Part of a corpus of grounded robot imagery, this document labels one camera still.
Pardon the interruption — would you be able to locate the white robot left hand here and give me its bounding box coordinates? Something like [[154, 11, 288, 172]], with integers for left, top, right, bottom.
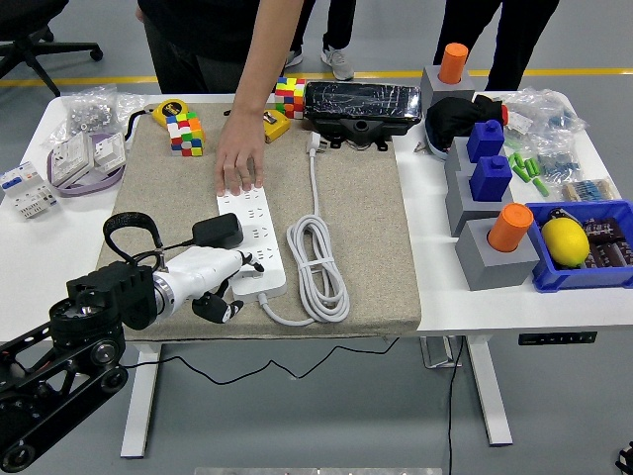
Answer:
[[160, 245, 266, 324]]

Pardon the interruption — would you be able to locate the person's left hand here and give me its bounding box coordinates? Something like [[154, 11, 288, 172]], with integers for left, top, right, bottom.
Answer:
[[214, 109, 266, 197]]

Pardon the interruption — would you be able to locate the black plug adapter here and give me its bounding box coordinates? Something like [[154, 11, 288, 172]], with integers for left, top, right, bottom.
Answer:
[[191, 212, 245, 250]]

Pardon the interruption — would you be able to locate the white power strip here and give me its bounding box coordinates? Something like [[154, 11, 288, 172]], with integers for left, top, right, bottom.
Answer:
[[217, 186, 288, 304]]

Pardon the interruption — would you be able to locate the square yellow tape measure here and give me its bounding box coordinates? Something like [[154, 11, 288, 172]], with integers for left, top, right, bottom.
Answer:
[[261, 108, 292, 144]]

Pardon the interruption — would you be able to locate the colourful puzzle cube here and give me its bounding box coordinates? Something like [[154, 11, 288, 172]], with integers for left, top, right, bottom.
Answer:
[[274, 76, 308, 121], [165, 111, 206, 157]]

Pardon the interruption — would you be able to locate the round yellow tape measure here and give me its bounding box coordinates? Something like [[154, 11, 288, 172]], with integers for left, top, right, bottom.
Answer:
[[123, 98, 192, 149]]

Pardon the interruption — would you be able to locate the person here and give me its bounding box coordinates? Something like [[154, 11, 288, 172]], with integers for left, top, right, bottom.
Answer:
[[284, 0, 356, 82], [136, 0, 278, 95], [433, 0, 563, 92]]

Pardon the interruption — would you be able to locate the black wrapped box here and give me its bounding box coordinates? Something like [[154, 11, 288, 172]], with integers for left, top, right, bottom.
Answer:
[[302, 80, 423, 125]]

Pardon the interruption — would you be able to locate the beige fabric mat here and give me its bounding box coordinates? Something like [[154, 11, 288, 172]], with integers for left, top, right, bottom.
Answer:
[[82, 101, 423, 342]]

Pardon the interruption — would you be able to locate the black table control panel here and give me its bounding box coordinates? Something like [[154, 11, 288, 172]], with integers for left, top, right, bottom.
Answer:
[[517, 331, 598, 346]]

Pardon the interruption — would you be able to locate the white table leg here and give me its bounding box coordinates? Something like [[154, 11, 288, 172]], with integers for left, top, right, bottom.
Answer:
[[120, 340, 164, 459], [464, 334, 514, 447]]

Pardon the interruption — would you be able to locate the clear bag of screws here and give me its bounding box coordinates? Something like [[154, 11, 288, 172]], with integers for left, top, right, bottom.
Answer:
[[42, 83, 149, 149]]

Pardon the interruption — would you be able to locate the white circuit breaker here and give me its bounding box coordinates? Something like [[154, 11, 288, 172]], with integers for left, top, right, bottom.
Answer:
[[0, 161, 59, 220]]

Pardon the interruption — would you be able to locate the blue plastic bin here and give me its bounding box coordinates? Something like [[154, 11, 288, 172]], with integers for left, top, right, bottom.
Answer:
[[524, 199, 633, 294]]

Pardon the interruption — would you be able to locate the blue white rounded object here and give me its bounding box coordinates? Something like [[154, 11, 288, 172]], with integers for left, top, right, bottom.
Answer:
[[425, 127, 452, 162]]

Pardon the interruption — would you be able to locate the grey socket block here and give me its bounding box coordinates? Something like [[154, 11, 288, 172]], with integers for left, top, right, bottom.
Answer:
[[443, 137, 508, 187], [454, 217, 541, 292], [444, 170, 515, 238], [420, 64, 476, 108]]

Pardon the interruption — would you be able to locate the black cloth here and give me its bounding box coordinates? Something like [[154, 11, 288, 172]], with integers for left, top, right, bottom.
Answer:
[[425, 94, 506, 152]]

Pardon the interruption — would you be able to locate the yellow lemon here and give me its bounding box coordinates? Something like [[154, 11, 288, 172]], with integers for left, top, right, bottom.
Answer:
[[540, 218, 591, 270]]

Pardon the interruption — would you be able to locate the orange cylinder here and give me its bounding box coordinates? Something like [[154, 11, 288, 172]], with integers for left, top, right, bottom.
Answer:
[[487, 202, 534, 253], [438, 43, 470, 85]]

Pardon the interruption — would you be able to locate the blue peg block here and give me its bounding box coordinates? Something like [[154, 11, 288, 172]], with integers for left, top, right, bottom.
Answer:
[[466, 119, 505, 164], [469, 154, 513, 203]]

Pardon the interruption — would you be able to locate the black office chair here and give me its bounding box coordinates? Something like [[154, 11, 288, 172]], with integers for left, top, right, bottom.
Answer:
[[0, 0, 104, 98]]

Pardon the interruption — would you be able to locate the small black tool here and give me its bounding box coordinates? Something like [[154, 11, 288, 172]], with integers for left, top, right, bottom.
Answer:
[[547, 207, 578, 230]]

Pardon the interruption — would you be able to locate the clear bag of resistors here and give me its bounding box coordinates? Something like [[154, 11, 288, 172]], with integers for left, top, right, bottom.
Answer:
[[561, 176, 622, 203]]

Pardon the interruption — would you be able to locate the clear bag of blue parts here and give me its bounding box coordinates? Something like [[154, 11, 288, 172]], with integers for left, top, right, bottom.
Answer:
[[513, 132, 584, 188], [497, 86, 590, 145]]

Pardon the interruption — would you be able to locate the white power strip cord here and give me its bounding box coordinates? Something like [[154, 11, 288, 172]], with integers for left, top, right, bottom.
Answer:
[[256, 131, 351, 327]]

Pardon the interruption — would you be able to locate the black mounting bracket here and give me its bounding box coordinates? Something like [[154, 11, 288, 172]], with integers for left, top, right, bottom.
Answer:
[[311, 116, 419, 152]]

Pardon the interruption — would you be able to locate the white wall switch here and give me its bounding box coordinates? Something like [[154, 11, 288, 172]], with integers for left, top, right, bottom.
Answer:
[[92, 132, 126, 174]]

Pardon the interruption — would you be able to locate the purple ring tray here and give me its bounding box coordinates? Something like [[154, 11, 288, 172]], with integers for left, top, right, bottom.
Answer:
[[46, 133, 128, 198]]

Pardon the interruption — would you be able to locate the thin black plug cord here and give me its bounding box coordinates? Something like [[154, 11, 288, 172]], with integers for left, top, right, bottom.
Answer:
[[123, 238, 401, 386]]

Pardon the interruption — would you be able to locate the white wall socket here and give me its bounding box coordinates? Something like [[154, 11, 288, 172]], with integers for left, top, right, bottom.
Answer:
[[50, 131, 96, 189]]

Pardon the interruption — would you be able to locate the black hanging cable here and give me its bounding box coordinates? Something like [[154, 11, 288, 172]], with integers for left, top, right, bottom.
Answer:
[[447, 335, 466, 475]]

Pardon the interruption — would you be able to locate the grey metal bracket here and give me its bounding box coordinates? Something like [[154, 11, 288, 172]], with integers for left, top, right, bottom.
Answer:
[[419, 335, 464, 370]]

